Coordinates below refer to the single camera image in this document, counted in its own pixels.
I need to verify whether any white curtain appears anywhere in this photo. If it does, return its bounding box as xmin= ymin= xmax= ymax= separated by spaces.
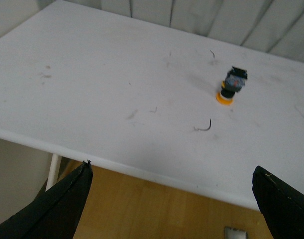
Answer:
xmin=0 ymin=0 xmax=304 ymax=62

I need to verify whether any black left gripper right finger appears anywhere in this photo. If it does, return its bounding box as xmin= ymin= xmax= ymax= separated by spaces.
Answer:
xmin=252 ymin=166 xmax=304 ymax=239

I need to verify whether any white table leg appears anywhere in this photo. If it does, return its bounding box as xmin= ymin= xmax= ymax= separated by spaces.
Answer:
xmin=45 ymin=154 xmax=61 ymax=191

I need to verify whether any metal floor plate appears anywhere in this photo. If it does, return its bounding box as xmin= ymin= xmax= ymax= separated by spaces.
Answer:
xmin=224 ymin=227 xmax=248 ymax=239

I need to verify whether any yellow push button switch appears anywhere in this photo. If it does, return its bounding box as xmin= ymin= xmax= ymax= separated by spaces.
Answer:
xmin=216 ymin=66 xmax=248 ymax=106

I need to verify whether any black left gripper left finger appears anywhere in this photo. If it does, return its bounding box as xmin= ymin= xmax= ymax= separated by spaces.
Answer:
xmin=0 ymin=162 xmax=93 ymax=239

